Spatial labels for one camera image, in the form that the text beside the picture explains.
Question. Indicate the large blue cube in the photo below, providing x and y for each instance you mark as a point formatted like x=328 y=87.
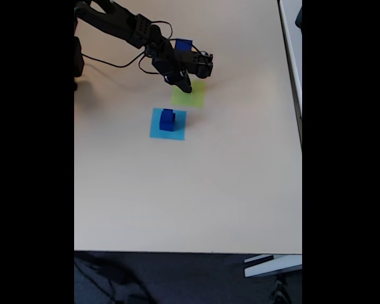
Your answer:
x=183 y=46

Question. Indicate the small blue cube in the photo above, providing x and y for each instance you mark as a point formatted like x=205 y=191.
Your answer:
x=168 y=114

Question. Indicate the medium blue cube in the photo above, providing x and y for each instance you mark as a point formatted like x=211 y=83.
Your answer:
x=167 y=126

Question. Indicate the green paper square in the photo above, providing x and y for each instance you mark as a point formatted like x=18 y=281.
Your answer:
x=193 y=98

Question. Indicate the light blue paper square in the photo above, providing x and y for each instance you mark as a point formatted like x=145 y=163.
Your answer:
x=155 y=133

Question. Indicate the dark blue object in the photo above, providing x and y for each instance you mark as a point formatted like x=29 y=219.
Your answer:
x=300 y=19

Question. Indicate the white table foot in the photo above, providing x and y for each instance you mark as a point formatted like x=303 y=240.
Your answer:
x=272 y=266

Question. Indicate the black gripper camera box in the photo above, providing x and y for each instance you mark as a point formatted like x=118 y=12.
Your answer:
x=201 y=65

